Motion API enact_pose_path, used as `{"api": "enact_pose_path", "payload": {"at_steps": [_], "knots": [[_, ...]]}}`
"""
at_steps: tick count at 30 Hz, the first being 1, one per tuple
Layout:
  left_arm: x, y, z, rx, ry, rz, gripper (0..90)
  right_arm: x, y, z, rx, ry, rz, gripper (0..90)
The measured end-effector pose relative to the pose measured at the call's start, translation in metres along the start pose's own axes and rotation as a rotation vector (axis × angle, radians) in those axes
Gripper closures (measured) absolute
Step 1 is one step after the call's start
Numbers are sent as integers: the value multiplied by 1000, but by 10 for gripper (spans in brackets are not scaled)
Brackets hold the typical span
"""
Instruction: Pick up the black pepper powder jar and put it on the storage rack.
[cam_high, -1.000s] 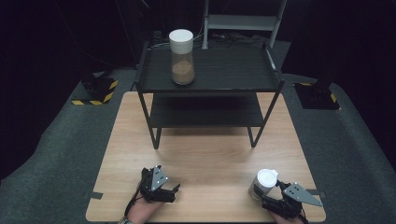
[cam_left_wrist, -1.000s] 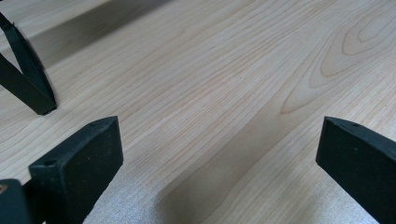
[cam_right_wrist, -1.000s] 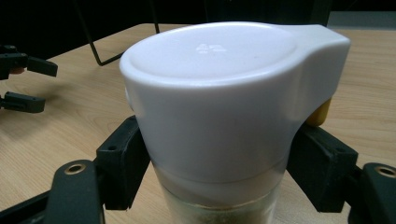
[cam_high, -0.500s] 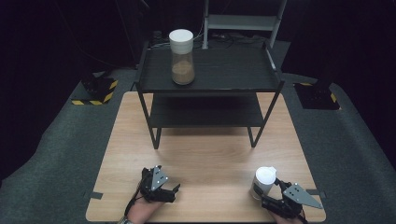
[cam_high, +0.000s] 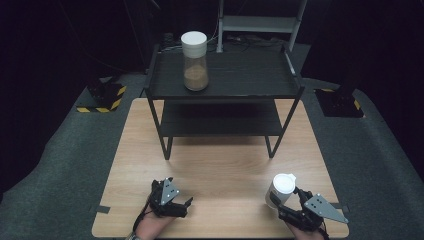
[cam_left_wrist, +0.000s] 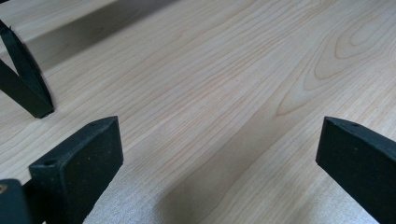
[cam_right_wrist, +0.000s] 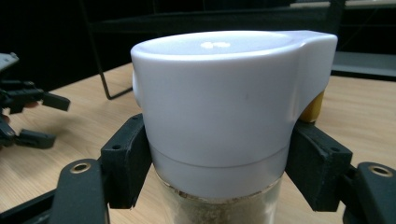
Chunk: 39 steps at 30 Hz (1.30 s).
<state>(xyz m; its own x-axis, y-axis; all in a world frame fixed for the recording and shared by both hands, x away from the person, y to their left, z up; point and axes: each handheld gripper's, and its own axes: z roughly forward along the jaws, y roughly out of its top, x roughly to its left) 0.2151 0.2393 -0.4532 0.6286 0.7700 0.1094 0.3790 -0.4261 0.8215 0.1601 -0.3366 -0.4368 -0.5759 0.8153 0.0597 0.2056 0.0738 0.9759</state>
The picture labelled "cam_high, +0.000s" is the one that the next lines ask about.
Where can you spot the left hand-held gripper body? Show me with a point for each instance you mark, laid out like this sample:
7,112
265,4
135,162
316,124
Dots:
166,196

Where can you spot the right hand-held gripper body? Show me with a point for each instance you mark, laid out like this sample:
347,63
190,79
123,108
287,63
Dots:
320,208

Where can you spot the glass jar with brown powder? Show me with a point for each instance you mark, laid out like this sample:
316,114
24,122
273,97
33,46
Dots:
195,73

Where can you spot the black metal shelf rack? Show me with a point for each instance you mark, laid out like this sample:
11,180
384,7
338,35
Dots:
240,75

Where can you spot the person's right hand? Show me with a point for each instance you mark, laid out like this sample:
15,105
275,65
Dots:
308,235

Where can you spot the person's left hand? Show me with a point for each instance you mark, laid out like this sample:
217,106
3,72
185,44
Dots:
151,225

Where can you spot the grey tape piece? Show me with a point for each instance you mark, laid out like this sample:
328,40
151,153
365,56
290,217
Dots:
341,207
103,209

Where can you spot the wristwatch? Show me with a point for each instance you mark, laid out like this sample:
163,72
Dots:
133,237

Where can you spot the yellow-black striped stand base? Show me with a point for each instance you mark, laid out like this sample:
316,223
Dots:
103,96
338,103

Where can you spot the grey metal stand frame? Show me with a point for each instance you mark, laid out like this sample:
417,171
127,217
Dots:
258,24

